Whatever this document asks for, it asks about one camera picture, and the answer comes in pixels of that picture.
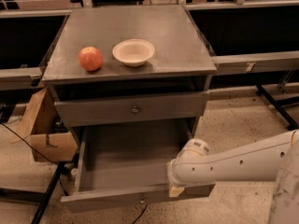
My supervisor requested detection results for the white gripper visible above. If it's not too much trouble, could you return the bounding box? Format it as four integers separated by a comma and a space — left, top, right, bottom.
167, 138, 210, 198

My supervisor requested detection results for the grey drawer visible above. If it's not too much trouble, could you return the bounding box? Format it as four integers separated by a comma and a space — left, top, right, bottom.
54, 91, 209, 127
60, 119, 217, 214

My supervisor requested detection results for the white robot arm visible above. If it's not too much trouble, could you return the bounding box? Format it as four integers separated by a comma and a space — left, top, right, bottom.
167, 130, 299, 224

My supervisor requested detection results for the grey top drawer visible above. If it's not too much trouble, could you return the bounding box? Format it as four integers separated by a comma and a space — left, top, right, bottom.
54, 91, 209, 127

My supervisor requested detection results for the grey wooden drawer cabinet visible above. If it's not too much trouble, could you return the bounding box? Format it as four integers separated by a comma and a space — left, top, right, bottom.
42, 5, 216, 138

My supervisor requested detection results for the small white bottle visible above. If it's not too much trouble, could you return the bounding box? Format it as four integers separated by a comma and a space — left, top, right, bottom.
70, 168, 78, 176

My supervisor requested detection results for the black metal stand leg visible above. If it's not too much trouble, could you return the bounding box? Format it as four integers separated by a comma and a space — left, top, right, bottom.
31, 161, 65, 224

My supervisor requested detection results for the brown cardboard box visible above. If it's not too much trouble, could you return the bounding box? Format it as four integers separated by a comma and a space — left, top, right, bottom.
11, 88, 78, 162

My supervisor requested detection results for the white paper bowl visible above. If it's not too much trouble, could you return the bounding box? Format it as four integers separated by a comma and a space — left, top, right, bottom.
112, 39, 155, 67

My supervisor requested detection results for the red apple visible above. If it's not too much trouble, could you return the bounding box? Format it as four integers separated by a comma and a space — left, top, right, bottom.
78, 47, 103, 72

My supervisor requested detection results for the grey rail right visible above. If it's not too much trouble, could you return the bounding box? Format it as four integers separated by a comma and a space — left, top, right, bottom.
212, 51, 299, 76

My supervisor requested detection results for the grey rail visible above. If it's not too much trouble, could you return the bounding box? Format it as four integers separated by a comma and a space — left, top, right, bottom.
212, 51, 299, 76
0, 67, 45, 91

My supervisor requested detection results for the black floor cable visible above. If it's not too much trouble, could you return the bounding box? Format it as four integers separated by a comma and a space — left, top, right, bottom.
0, 121, 60, 165

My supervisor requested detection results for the grey rail left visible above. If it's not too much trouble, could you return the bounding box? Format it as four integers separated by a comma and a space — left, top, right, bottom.
0, 67, 45, 91

